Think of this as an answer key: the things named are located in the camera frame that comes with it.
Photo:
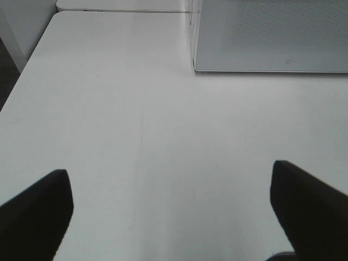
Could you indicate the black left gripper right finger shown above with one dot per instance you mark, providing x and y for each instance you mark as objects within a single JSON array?
[{"x": 312, "y": 214}]

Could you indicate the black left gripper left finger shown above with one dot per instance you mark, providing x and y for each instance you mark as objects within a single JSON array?
[{"x": 34, "y": 222}]

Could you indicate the white microwave oven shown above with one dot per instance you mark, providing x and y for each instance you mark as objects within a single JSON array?
[{"x": 269, "y": 35}]

